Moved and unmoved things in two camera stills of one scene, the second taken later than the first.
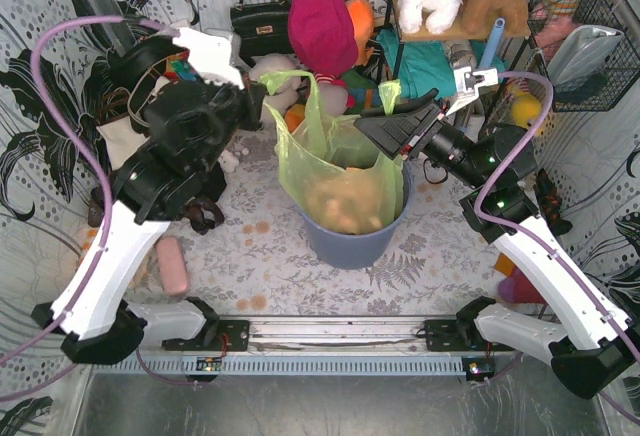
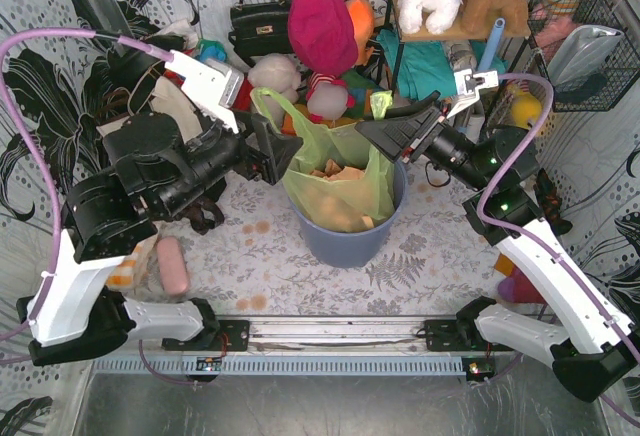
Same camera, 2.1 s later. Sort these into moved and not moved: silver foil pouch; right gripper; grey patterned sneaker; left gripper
Moved: left gripper
Not moved: silver foil pouch; grey patterned sneaker; right gripper
